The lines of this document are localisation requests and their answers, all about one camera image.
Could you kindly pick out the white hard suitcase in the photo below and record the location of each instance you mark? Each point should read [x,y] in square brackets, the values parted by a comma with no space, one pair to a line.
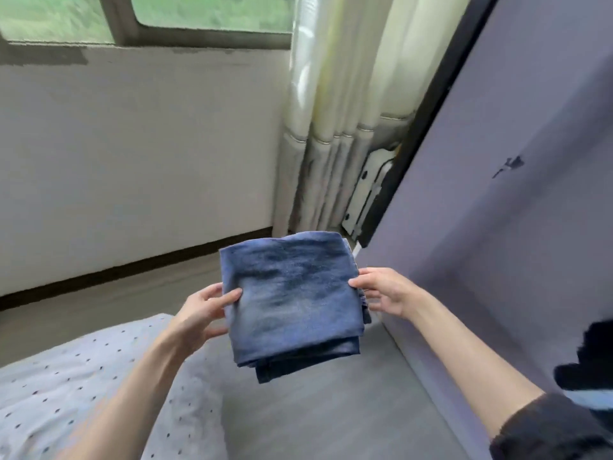
[369,196]

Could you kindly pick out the grey wooden wardrobe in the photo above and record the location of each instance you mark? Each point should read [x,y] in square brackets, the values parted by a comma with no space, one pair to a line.
[575,263]

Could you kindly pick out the person's right forearm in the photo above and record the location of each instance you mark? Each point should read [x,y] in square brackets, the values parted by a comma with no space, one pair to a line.
[479,364]

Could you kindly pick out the person's left forearm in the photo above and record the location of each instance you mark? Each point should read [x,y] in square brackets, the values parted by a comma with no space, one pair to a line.
[124,407]

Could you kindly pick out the striped beige curtain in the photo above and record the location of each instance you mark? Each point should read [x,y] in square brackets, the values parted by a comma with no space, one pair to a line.
[326,91]

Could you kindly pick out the person's left hand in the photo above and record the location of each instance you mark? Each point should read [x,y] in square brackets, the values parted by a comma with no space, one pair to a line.
[196,326]

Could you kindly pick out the grey framed window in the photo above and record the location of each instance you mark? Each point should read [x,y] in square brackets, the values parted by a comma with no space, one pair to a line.
[192,38]

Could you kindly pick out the white dotted bed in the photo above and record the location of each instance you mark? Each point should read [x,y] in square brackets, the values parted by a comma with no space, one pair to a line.
[77,397]

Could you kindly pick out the blue jeans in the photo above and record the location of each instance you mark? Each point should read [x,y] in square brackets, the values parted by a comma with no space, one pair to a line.
[287,292]

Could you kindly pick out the person's right hand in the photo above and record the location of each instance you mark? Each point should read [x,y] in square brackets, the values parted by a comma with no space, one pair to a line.
[393,292]

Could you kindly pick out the person's black right sleeve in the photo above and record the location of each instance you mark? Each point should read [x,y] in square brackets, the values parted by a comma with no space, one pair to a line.
[555,431]

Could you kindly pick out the charcoal black clothes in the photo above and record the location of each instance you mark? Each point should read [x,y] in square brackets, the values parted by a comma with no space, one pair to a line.
[594,359]

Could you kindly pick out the metal door hinge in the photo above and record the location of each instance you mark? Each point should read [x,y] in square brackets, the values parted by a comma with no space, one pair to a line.
[511,165]

